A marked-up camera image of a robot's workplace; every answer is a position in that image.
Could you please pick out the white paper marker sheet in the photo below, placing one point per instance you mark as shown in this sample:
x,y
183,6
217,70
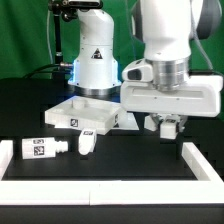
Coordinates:
x,y
127,123

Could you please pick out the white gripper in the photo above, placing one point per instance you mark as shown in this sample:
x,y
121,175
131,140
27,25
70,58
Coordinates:
x,y
197,96

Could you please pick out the white U-shaped obstacle frame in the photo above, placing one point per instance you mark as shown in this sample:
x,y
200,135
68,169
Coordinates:
x,y
207,188

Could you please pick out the white square table top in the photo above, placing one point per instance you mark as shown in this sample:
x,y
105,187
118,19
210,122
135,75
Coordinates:
x,y
82,112

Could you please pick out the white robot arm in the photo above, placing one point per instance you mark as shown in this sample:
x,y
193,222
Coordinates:
x,y
159,83

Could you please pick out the black camera stand pole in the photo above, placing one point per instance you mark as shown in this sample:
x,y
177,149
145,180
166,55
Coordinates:
x,y
66,10

